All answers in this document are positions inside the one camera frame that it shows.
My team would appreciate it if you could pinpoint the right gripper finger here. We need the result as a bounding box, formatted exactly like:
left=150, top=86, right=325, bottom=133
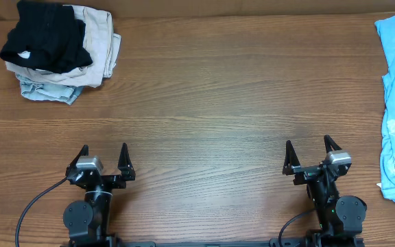
left=324, top=134, right=342, bottom=153
left=283, top=140, right=301, bottom=175

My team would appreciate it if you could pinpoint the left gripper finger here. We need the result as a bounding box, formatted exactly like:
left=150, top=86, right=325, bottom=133
left=117, top=143, right=136, bottom=180
left=67, top=145, right=88, bottom=169

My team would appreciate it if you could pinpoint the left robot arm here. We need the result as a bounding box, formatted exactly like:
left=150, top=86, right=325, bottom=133
left=63, top=143, right=136, bottom=247

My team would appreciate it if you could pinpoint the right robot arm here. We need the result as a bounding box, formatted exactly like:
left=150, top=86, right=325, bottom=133
left=278, top=135, right=368, bottom=247

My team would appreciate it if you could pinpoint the light denim folded garment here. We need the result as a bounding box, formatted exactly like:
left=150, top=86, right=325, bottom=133
left=15, top=73, right=84, bottom=105

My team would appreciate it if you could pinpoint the beige folded garment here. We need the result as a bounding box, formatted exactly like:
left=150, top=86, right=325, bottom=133
left=5, top=5, right=121, bottom=88

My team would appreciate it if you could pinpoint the black folded garment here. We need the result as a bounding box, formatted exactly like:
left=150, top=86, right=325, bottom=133
left=0, top=1, right=93, bottom=73

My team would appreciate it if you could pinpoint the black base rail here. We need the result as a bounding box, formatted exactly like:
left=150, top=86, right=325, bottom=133
left=60, top=236, right=366, bottom=247

